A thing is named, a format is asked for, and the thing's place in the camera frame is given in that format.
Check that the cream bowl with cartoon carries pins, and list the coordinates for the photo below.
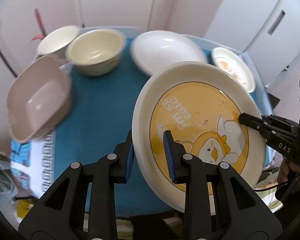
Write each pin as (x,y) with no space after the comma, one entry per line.
(96,52)

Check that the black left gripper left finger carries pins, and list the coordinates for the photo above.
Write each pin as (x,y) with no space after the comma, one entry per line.
(80,204)

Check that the person's right hand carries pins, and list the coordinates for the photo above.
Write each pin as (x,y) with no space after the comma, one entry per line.
(289,174)

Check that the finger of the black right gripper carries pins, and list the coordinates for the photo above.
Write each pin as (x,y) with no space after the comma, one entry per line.
(258,124)

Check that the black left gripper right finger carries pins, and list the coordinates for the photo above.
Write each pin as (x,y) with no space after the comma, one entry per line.
(219,203)

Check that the white cup bowl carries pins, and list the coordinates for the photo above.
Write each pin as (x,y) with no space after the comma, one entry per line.
(57,41)

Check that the white door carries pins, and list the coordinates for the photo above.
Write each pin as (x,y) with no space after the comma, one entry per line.
(131,13)

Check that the white refrigerator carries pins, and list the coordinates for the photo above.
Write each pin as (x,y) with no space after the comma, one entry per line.
(269,30)

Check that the pinkish brown square bowl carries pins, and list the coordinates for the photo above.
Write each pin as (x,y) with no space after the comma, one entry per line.
(38,100)

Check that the plain white plate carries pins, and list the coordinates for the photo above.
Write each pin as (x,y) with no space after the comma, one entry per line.
(155,50)

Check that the pink red tool handle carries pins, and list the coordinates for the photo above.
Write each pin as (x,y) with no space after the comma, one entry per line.
(41,27)

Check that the blue patterned tablecloth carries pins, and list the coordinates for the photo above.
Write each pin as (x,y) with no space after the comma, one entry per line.
(100,117)

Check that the small duck cartoon plate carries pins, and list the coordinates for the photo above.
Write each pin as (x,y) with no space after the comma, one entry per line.
(234,66)

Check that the yellow duck cartoon plate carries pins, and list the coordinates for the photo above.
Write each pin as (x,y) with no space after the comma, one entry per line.
(200,105)

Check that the grey crumpled cloth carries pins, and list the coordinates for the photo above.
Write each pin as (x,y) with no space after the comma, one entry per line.
(8,188)

